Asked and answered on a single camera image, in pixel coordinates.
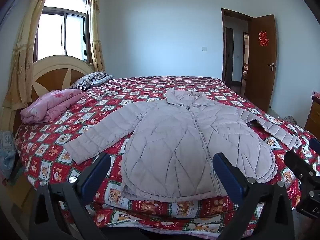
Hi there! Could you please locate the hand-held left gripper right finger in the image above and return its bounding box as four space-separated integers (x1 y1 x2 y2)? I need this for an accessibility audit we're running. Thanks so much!
212 152 295 240

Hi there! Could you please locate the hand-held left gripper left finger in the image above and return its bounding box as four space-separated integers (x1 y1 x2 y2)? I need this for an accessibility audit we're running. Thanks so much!
29 152 112 240

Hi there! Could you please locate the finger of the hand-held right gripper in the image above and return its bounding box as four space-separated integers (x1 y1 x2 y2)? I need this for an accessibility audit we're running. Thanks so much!
309 138 320 156
284 150 317 183

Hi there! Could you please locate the beige quilted puffer jacket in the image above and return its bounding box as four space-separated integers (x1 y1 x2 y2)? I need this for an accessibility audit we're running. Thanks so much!
62 89 302 203

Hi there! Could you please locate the pile of pale clothes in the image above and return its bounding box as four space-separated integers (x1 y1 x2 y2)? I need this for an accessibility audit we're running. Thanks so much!
0 130 25 185

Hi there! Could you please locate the wooden cabinet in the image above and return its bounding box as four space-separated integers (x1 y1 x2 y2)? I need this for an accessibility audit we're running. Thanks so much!
304 91 320 138

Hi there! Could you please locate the red printed bed blanket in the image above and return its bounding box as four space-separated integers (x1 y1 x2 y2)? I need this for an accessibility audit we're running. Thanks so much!
14 76 320 237

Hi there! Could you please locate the pink folded quilt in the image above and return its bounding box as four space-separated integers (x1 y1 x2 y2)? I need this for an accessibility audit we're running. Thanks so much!
20 89 83 124

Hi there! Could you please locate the brown wooden door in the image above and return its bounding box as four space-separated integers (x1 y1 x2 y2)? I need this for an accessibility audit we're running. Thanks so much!
246 14 277 113

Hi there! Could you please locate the striped pillow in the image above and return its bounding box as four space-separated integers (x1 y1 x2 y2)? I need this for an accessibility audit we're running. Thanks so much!
72 72 108 90

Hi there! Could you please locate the small grey patterned pillow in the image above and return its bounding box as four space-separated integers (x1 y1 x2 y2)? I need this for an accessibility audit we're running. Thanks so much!
90 75 114 87

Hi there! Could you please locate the wooden bed headboard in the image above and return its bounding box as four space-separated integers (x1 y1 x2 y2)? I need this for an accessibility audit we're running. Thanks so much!
0 55 94 133

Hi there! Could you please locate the wide yellow curtain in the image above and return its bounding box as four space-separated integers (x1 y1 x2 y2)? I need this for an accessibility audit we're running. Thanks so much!
2 0 55 109

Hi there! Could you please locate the window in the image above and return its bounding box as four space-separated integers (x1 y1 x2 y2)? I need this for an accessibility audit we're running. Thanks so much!
36 0 90 63

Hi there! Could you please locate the dark wooden door frame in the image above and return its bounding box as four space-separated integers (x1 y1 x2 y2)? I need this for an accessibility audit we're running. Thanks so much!
221 8 255 88

